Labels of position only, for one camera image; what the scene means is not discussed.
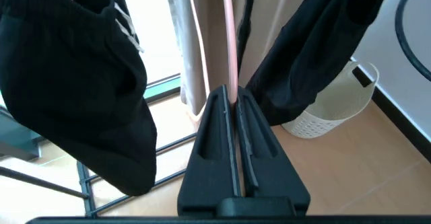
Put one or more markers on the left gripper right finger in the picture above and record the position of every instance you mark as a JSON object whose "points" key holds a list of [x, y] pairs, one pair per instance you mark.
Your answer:
{"points": [[272, 180]]}

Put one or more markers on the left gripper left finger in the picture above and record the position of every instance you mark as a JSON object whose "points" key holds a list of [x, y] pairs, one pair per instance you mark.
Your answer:
{"points": [[208, 180]]}

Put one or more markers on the black garment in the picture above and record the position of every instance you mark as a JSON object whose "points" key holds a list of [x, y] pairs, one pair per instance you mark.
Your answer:
{"points": [[303, 66]]}

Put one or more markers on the pink clothes hanger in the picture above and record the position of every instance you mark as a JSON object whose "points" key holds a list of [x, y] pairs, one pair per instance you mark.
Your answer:
{"points": [[230, 32]]}

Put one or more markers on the white laundry basket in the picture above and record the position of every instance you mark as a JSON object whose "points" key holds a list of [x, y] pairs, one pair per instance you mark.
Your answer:
{"points": [[340, 103]]}

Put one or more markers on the black clothes rack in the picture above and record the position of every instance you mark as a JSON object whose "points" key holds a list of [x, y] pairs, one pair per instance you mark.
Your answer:
{"points": [[85, 190]]}

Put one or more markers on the beige curtain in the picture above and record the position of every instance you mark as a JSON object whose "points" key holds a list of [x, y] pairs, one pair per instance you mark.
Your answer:
{"points": [[212, 32]]}

